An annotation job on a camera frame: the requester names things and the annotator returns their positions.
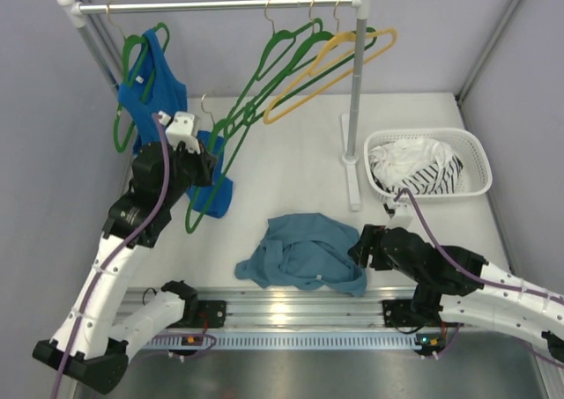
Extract light blue tank top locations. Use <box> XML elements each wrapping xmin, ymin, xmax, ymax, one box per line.
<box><xmin>234</xmin><ymin>213</ymin><xmax>367</xmax><ymax>297</ymax></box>

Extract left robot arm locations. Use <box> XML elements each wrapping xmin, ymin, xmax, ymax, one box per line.
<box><xmin>33</xmin><ymin>141</ymin><xmax>217</xmax><ymax>395</ymax></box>

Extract royal blue tank top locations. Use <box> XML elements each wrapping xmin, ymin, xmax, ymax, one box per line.
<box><xmin>117</xmin><ymin>28</ymin><xmax>235</xmax><ymax>219</ymax></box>

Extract green hanger with blue top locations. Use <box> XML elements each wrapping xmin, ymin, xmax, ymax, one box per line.
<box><xmin>105</xmin><ymin>2</ymin><xmax>170</xmax><ymax>153</ymax></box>

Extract yellow hanger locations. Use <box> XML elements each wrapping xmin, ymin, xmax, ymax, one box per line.
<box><xmin>262</xmin><ymin>0</ymin><xmax>397</xmax><ymax>125</ymax></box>

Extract white clothes in basket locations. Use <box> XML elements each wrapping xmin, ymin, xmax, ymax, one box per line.
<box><xmin>367</xmin><ymin>137</ymin><xmax>456</xmax><ymax>175</ymax></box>

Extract striped garment in basket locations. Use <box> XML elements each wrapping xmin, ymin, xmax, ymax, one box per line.
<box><xmin>371</xmin><ymin>156</ymin><xmax>464</xmax><ymax>195</ymax></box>

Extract white plastic laundry basket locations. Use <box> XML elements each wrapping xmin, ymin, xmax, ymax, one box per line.
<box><xmin>363</xmin><ymin>128</ymin><xmax>493</xmax><ymax>202</ymax></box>

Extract silver clothes rack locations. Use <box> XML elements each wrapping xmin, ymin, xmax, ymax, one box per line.
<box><xmin>56</xmin><ymin>0</ymin><xmax>372</xmax><ymax>211</ymax></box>

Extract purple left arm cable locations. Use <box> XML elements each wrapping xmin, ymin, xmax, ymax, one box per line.
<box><xmin>50</xmin><ymin>112</ymin><xmax>217</xmax><ymax>398</ymax></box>

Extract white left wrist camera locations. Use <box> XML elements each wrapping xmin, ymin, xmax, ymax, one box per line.
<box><xmin>158</xmin><ymin>111</ymin><xmax>201</xmax><ymax>154</ymax></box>

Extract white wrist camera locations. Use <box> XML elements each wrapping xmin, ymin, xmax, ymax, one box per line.
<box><xmin>158</xmin><ymin>111</ymin><xmax>201</xmax><ymax>154</ymax></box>
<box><xmin>383</xmin><ymin>199</ymin><xmax>414</xmax><ymax>230</ymax></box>

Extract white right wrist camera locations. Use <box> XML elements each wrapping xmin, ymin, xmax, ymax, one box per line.
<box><xmin>383</xmin><ymin>199</ymin><xmax>414</xmax><ymax>230</ymax></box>

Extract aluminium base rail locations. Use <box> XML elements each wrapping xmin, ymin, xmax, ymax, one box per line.
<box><xmin>74</xmin><ymin>286</ymin><xmax>547</xmax><ymax>351</ymax></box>

